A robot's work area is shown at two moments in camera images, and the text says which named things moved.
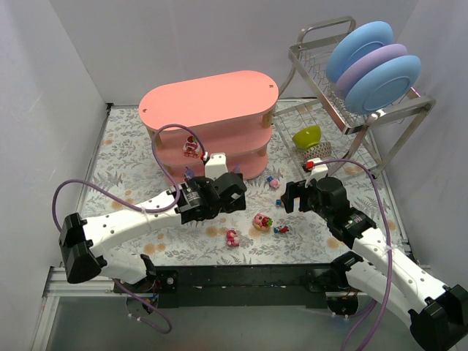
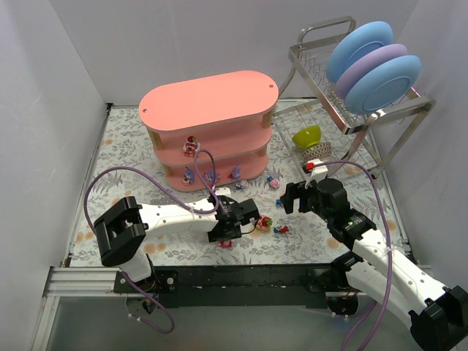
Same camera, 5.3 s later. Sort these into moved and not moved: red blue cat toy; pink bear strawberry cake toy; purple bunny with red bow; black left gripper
Moved: black left gripper
Not moved: red blue cat toy; pink bear strawberry cake toy; purple bunny with red bow
